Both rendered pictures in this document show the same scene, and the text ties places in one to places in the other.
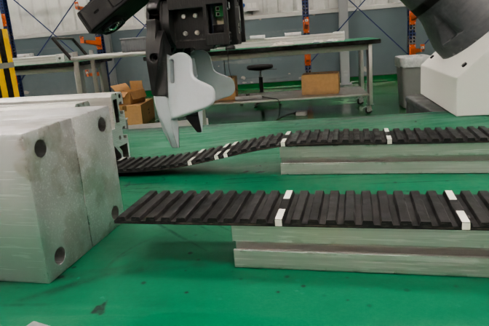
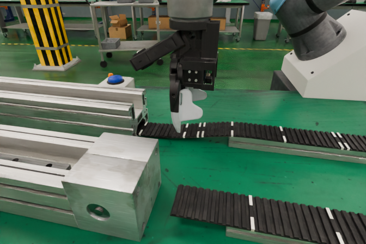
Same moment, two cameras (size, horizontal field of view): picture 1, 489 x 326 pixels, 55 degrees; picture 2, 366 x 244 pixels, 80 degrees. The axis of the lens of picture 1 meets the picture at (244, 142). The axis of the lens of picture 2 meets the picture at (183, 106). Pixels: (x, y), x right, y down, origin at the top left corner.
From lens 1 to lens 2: 20 cm
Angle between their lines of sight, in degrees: 16
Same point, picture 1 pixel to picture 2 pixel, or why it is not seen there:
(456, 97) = (305, 89)
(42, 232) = (138, 225)
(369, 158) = (272, 144)
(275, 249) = (246, 233)
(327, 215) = (275, 227)
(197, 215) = (212, 218)
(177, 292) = not seen: outside the picture
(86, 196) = (151, 190)
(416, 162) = (295, 151)
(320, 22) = not seen: outside the picture
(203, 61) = not seen: hidden behind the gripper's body
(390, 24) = not seen: outside the picture
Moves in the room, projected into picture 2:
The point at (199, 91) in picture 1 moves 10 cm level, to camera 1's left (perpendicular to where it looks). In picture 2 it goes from (194, 110) to (140, 111)
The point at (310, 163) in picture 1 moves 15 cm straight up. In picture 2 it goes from (243, 144) to (255, 74)
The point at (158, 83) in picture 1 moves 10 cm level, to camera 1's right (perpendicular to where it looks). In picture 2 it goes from (174, 106) to (227, 105)
